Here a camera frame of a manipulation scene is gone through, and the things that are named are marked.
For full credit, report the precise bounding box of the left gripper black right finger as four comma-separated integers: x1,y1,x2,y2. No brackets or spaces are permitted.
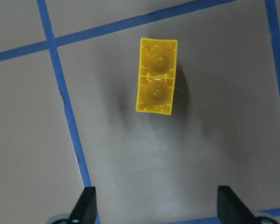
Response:
217,186,257,224

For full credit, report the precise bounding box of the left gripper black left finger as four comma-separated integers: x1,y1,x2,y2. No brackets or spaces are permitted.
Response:
69,187,96,224

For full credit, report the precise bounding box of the yellow toy block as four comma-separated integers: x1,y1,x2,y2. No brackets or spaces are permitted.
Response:
135,38,178,115

